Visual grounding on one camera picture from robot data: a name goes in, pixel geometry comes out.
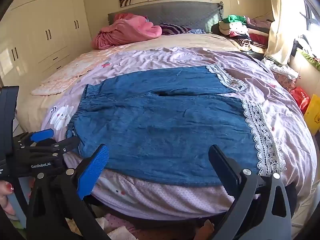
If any purple striped cloth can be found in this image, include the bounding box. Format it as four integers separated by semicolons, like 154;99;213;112
159;23;192;36

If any red bag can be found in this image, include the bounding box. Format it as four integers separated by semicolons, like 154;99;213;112
290;87;310;114

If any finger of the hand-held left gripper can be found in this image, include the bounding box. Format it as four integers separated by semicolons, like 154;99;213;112
14;128;55;148
24;137;80;157

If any yellow box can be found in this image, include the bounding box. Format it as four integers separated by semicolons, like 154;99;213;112
304;94;320;133

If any person's left hand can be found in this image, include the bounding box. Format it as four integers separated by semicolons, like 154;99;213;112
0;181;16;216

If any purple cartoon print quilt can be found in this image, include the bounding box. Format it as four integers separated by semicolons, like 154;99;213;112
41;47;317;220

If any clothes heap by window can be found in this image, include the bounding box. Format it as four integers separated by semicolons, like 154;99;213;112
294;34;320;70

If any white crumpled cloth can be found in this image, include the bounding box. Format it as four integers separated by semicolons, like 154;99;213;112
262;57;299;80

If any blue denim pants lace trim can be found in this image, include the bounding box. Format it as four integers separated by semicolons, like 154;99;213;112
66;62;287;188

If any pink dotted cloth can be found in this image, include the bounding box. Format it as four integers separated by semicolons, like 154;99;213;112
95;214;140;240

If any cream wardrobe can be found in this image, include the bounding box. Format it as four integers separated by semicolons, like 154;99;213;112
0;0;93;88

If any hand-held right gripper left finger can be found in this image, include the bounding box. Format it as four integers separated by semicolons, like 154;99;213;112
26;144;115;240

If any cream curtain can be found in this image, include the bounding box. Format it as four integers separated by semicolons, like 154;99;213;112
265;0;308;65

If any pile of folded clothes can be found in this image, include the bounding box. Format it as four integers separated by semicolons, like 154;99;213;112
211;14;273;54

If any pink crumpled blanket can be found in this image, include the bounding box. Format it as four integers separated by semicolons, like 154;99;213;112
91;13;163;50

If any grey padded headboard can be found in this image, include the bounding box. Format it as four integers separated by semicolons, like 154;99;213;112
107;1;224;33

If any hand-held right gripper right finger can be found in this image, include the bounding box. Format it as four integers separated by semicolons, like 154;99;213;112
208;144;293;240

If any window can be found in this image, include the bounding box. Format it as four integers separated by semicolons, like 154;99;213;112
304;0;320;28

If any beige bed sheet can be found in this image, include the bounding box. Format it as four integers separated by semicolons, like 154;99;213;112
16;33;250;133

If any peach lace blanket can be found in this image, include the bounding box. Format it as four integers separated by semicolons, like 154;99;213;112
31;46;118;97

